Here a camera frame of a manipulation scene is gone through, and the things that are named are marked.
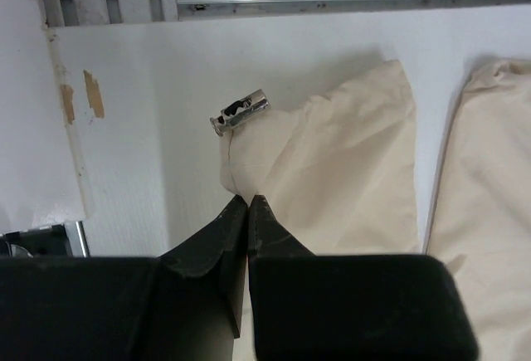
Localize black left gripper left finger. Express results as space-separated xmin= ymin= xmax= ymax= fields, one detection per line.
xmin=1 ymin=197 xmax=248 ymax=360

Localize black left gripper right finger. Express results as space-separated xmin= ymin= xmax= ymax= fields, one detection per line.
xmin=248 ymin=196 xmax=480 ymax=360

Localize beige trousers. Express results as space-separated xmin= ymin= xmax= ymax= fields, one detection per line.
xmin=220 ymin=60 xmax=530 ymax=360

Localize silver metal cord stopper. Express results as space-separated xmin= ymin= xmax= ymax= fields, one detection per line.
xmin=210 ymin=90 xmax=270 ymax=137

